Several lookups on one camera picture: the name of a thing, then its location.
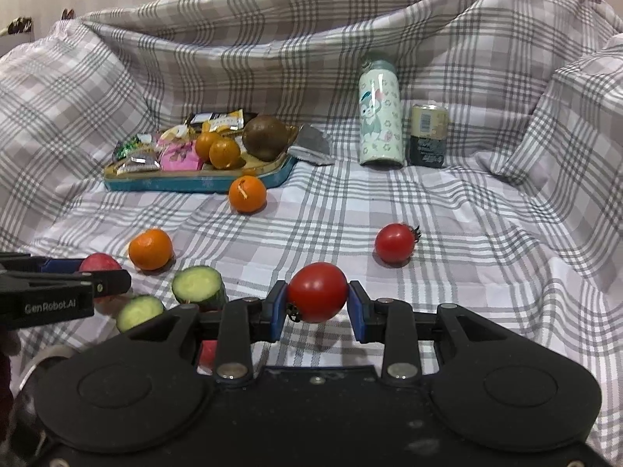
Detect red radish left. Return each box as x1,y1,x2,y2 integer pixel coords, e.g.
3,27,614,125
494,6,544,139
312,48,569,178
78,253,123,314

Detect pink radish right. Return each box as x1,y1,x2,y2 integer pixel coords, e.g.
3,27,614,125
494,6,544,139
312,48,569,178
199,341,218,373

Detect orange in tray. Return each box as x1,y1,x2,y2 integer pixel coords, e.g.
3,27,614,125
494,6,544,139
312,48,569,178
209,137,241,170
194,132,221,162

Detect silver foil packet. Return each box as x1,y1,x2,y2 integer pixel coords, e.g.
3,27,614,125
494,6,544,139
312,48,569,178
287,125,335,165

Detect green drink can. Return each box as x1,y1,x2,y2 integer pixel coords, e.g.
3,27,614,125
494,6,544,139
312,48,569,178
409,102,449,169

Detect brown round fruit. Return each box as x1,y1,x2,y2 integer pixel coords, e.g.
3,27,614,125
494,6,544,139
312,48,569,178
242,115,289,162

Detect green snack packet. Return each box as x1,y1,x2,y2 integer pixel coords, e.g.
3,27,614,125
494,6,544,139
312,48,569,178
113,134,160,175

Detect stainless steel tray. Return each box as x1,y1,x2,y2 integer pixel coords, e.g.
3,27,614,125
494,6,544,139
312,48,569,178
9,345,77,397

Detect orange in tray left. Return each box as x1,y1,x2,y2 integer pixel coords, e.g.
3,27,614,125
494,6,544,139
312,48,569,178
194,132,221,162

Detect yellow black snack packet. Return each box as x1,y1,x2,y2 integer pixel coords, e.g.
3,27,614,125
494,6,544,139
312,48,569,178
184,110,245,132

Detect blue snack tray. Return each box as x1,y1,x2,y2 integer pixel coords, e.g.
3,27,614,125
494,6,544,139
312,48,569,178
104,153,297,194

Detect pink snack packet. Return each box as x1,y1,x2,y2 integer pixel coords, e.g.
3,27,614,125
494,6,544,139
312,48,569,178
159,141,203,172

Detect cucumber piece back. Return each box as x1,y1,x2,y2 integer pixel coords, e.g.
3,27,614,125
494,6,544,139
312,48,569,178
171,266,228,312

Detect red tomato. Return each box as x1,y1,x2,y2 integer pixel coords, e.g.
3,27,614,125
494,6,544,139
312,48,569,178
286,263,348,324
375,223,421,265

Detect small orange near radish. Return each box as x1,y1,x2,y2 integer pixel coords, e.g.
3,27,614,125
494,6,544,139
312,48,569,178
128,229,173,271

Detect grey plaid cloth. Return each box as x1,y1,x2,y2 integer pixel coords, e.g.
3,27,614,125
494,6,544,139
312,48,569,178
1,0,622,465

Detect orange before blue tray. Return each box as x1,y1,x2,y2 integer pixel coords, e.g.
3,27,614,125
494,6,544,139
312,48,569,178
228,175,267,214

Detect orange in tray right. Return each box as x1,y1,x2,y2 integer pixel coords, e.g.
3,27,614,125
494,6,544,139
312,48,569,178
209,137,241,170

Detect cucumber piece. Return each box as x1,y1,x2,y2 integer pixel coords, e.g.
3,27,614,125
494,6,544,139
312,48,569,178
116,295,166,333
171,266,228,312

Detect cucumber piece front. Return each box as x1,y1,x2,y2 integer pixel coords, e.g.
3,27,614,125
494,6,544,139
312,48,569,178
116,295,166,333

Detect white cartoon bottle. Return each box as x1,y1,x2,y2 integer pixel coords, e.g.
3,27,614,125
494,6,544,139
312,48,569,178
358,53,405,167

